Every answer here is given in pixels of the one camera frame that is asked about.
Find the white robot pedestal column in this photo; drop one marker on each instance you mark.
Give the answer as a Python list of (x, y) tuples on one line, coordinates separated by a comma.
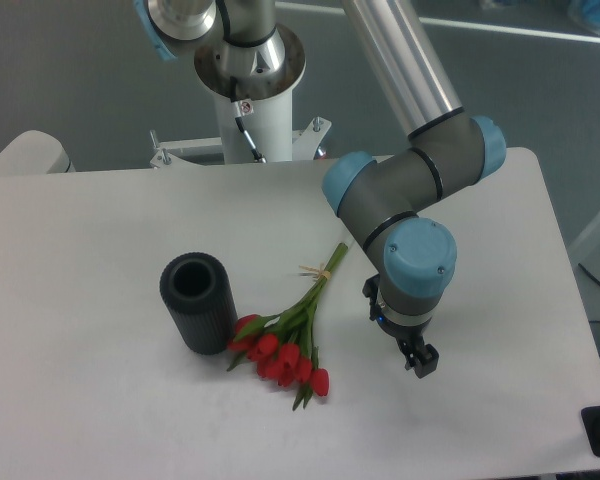
[(252, 89)]

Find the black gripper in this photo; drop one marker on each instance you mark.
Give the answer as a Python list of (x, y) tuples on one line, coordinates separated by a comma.
[(407, 330)]

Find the black ribbed cylindrical vase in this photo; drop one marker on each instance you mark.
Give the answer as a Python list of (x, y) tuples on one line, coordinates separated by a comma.
[(196, 290)]

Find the white metal base frame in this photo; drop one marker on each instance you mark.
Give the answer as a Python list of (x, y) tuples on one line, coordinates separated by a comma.
[(306, 145)]

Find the red tulip bouquet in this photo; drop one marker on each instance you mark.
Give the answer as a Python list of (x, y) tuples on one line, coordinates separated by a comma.
[(282, 346)]

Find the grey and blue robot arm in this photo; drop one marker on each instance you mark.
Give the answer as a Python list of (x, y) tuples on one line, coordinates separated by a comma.
[(379, 202)]

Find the white rounded chair part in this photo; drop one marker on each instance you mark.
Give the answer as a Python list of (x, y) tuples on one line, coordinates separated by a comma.
[(34, 153)]

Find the blue plastic item top right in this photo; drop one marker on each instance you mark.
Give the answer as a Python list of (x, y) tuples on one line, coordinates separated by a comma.
[(586, 13)]

